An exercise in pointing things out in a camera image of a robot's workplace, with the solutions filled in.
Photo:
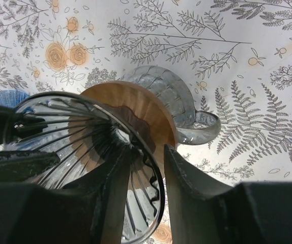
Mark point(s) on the grey glass dripper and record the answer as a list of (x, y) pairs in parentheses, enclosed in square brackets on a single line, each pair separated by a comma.
[(85, 134)]

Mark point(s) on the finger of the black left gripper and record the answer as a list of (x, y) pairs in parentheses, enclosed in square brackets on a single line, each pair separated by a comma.
[(16, 166), (1, 124)]

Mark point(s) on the floral table mat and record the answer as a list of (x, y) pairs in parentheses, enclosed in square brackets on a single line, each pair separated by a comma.
[(235, 57)]

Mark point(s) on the blue plastic dripper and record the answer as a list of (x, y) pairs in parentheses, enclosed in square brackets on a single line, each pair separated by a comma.
[(11, 98)]

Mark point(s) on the grey glass server jug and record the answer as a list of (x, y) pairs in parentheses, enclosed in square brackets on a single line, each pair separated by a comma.
[(194, 127)]

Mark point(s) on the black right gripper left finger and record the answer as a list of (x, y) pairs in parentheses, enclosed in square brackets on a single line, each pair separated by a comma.
[(75, 213)]

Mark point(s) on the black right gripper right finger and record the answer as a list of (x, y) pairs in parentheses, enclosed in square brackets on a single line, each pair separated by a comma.
[(205, 210)]

